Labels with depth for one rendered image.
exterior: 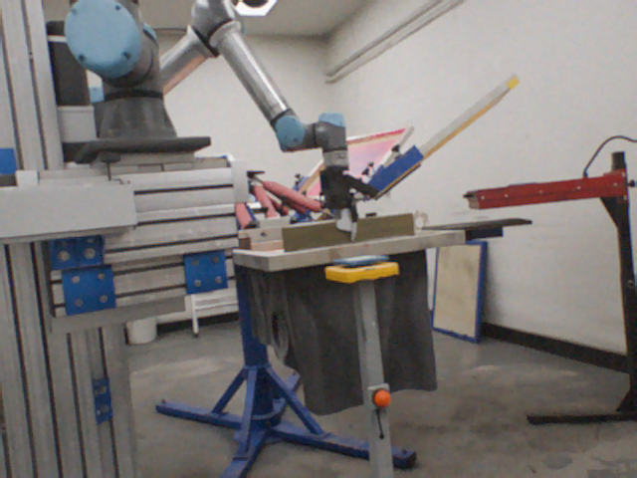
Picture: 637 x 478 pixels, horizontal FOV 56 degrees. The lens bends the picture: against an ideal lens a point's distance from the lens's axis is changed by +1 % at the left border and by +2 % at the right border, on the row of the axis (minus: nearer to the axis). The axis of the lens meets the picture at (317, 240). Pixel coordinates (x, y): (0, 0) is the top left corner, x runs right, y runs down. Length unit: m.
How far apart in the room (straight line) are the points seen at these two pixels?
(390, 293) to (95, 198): 0.95
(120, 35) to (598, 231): 3.09
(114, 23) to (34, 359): 0.69
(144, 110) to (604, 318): 3.10
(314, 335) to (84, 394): 0.61
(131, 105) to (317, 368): 0.86
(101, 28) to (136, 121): 0.19
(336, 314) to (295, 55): 5.33
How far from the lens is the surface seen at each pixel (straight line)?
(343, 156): 1.66
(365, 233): 1.70
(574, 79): 3.83
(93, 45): 1.10
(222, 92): 6.44
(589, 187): 2.69
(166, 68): 1.80
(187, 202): 1.20
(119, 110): 1.22
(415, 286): 1.75
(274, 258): 1.47
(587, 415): 3.07
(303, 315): 1.61
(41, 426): 1.39
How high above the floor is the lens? 1.09
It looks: 3 degrees down
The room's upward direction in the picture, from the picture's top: 6 degrees counter-clockwise
